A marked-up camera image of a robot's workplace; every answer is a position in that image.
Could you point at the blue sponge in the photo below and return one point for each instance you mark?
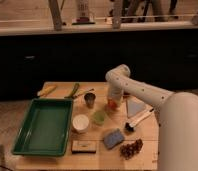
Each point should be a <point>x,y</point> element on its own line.
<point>113,138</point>

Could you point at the light blue triangular cloth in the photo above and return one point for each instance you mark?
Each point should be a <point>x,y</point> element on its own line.
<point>134,108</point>

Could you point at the orange-red apple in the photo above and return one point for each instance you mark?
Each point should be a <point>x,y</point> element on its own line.
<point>112,104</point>

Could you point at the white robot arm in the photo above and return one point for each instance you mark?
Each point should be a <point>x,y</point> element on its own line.
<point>178,119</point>

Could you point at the green plastic cup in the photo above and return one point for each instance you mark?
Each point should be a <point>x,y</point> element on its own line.
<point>99,117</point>

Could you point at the white paper cup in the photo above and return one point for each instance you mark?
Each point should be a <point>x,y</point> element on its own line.
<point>80,123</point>

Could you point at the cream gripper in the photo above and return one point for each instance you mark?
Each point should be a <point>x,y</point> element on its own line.
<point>115,94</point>

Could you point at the green plastic tray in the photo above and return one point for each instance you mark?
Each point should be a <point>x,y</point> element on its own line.
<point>45,128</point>

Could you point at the bunch of dark grapes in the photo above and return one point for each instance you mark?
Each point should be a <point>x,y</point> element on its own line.
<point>129,150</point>

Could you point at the brown rectangular block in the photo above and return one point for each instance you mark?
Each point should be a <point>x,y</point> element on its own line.
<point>79,146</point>

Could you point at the dark red bowl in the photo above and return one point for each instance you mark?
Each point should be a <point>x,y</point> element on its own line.
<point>126,95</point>

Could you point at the small metal cup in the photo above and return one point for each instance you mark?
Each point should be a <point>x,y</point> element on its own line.
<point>89,99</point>

